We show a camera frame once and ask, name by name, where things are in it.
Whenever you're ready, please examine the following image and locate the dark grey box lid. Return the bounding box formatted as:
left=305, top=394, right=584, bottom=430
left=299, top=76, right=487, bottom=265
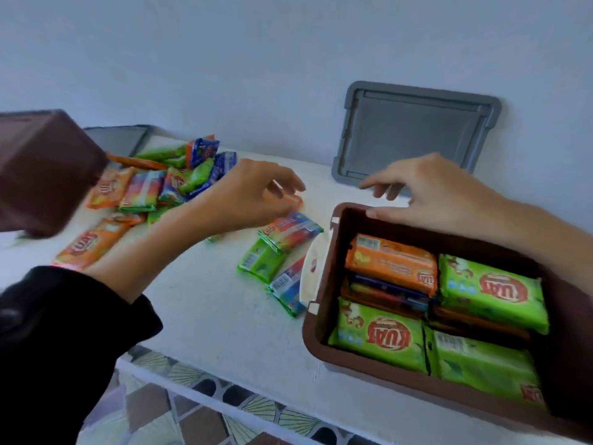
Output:
left=83, top=124, right=154, bottom=158

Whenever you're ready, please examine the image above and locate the person's right forearm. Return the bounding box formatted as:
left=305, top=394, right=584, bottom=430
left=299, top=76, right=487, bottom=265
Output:
left=489, top=189, right=593, bottom=299

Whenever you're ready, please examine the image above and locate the stack of green orange packets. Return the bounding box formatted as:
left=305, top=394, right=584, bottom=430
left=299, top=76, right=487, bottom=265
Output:
left=327, top=233, right=551, bottom=411

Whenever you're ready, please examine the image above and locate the white box handle latch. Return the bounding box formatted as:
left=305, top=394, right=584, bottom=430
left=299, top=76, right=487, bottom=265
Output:
left=299, top=218, right=340, bottom=316

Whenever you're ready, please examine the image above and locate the light grey box lid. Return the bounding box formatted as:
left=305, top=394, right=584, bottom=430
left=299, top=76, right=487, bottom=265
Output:
left=331, top=81, right=503, bottom=197

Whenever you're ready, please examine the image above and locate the rainbow striped wafer packet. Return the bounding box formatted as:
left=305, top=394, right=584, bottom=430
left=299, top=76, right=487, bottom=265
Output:
left=267, top=256, right=310, bottom=319
left=258, top=212, right=324, bottom=254

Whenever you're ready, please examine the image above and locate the black sleeve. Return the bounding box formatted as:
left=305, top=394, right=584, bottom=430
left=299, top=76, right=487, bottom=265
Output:
left=0, top=266, right=164, bottom=445

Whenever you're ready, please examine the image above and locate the single green wafer packet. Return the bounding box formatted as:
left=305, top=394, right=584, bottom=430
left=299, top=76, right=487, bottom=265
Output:
left=237, top=238, right=289, bottom=284

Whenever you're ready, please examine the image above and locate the pile of colourful snack packets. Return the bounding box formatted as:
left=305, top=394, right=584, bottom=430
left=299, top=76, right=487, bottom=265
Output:
left=51, top=134, right=238, bottom=272

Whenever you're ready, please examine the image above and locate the person's left hand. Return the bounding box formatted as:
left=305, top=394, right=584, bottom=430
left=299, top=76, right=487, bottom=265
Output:
left=200, top=158, right=306, bottom=233

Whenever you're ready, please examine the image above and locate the person's left forearm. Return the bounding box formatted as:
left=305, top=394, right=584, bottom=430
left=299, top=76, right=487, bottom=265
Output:
left=85, top=198, right=223, bottom=305

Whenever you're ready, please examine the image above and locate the brown plastic storage box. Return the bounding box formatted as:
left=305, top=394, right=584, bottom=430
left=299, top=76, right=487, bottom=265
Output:
left=302, top=202, right=593, bottom=442

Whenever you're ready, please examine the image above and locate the dark brown plastic box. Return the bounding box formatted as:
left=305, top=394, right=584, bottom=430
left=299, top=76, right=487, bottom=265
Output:
left=0, top=109, right=108, bottom=239

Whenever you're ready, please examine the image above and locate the person's right hand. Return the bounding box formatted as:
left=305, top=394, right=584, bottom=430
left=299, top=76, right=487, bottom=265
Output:
left=360, top=152, right=505, bottom=238

